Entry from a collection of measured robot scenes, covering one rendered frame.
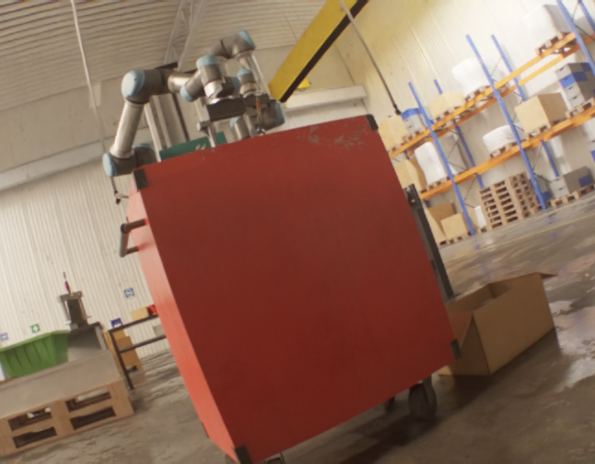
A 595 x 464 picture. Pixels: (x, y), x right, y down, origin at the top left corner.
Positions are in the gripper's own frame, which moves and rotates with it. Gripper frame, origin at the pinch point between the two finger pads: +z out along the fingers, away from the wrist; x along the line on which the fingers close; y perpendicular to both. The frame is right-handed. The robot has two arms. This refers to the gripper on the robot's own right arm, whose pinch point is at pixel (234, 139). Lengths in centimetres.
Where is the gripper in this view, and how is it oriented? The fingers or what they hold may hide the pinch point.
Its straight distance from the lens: 155.0
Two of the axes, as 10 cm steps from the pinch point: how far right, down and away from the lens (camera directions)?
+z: 3.4, 9.4, -0.4
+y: -3.7, 1.8, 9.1
